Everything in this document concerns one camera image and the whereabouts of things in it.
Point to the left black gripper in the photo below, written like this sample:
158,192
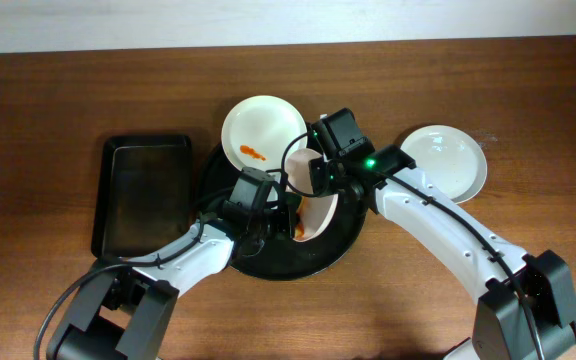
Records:
278,218

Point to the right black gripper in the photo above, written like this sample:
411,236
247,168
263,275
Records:
318,176

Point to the pinkish white plate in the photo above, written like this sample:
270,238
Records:
318,212

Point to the green and yellow sponge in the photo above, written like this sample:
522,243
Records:
298,215

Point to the light grey plate bottom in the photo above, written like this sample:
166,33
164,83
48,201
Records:
451,158

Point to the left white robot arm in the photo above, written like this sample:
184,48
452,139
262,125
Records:
121,308

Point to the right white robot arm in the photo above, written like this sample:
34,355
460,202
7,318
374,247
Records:
525,304

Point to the round black serving tray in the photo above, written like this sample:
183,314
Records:
279,258

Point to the rectangular black tray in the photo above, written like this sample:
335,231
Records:
144,194

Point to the white plate top left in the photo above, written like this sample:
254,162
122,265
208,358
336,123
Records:
257,130

